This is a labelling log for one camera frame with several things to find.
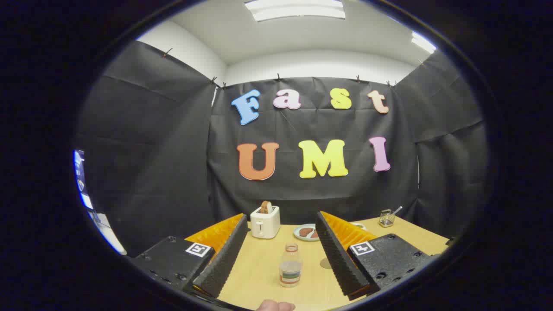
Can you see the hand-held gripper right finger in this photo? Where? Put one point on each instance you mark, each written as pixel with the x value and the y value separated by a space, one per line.
pixel 341 263

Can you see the clear juice bottle red collar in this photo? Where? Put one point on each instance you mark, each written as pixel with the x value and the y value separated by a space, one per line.
pixel 290 270

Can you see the black table clamp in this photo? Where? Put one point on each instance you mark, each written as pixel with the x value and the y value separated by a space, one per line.
pixel 452 241

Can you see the white divided seed tray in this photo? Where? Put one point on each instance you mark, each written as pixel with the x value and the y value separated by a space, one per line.
pixel 359 225

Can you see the pale green plate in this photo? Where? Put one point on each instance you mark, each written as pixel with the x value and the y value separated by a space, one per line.
pixel 297 235

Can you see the small ceiling light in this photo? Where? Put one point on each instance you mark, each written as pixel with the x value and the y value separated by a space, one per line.
pixel 422 42

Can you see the wooden table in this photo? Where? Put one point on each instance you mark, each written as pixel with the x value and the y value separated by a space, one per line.
pixel 259 268

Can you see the brown meat piece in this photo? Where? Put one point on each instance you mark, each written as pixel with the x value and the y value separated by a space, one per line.
pixel 304 232
pixel 314 235

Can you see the round brown coaster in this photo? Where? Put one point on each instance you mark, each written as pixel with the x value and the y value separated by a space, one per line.
pixel 325 263

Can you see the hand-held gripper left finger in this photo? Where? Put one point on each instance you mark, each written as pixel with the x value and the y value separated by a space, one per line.
pixel 224 263

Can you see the toast slice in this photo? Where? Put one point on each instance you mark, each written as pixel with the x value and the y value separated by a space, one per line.
pixel 265 207

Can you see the white toaster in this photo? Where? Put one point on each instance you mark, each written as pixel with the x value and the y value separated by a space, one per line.
pixel 264 224

